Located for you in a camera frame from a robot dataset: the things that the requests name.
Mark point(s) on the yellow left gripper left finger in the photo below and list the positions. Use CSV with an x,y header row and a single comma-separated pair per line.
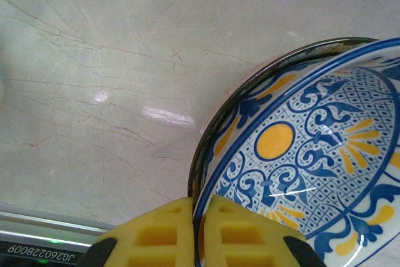
x,y
156,239

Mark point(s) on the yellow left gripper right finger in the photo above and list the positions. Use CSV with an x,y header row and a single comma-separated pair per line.
x,y
243,239

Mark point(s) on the blue and yellow patterned bowl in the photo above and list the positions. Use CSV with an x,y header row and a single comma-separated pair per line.
x,y
297,154

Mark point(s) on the dark floral mosaic bowl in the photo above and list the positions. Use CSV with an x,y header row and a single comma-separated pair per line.
x,y
328,48

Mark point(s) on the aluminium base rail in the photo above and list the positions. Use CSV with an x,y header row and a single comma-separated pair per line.
x,y
37,226

